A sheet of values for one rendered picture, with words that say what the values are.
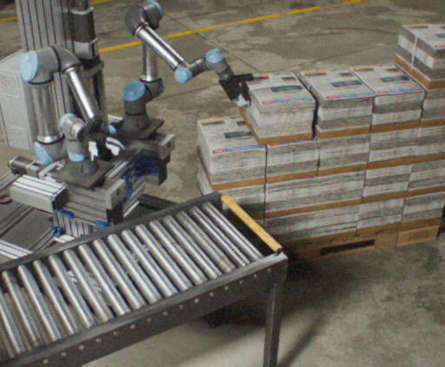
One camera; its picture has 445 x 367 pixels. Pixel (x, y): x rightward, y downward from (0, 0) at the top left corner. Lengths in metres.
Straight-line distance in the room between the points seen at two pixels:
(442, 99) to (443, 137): 0.26
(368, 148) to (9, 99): 1.90
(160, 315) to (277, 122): 1.25
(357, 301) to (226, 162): 1.08
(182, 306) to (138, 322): 0.17
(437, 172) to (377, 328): 0.98
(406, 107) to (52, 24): 1.83
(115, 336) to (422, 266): 2.13
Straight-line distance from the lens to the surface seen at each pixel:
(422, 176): 3.62
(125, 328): 2.20
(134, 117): 3.24
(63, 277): 2.41
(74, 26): 2.93
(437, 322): 3.45
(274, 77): 3.28
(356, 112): 3.19
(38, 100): 2.70
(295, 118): 3.07
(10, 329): 2.26
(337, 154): 3.27
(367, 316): 3.38
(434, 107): 3.40
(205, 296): 2.30
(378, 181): 3.49
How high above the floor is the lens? 2.38
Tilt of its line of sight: 34 degrees down
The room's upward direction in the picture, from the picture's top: straight up
